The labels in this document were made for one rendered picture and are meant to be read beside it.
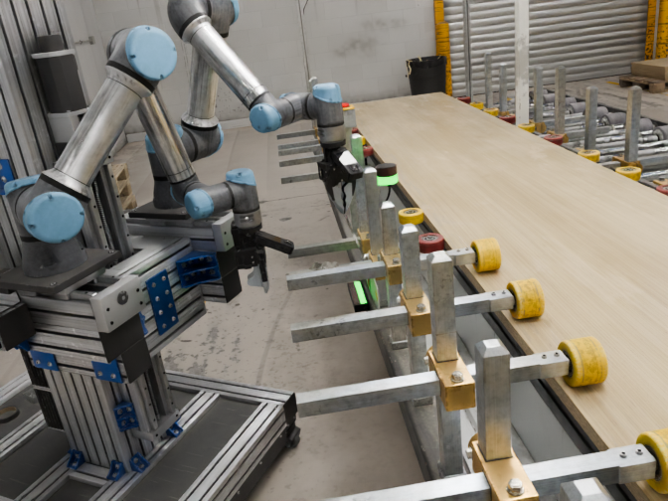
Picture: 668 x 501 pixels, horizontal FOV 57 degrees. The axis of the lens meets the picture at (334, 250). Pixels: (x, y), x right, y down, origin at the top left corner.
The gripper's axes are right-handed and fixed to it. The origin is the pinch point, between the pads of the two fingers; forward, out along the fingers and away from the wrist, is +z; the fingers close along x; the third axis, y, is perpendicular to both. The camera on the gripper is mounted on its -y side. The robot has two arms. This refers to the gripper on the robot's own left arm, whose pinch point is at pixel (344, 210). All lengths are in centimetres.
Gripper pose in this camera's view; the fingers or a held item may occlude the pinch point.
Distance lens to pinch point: 177.7
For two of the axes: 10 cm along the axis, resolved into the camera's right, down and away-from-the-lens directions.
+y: -4.4, -2.9, 8.5
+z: 1.2, 9.2, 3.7
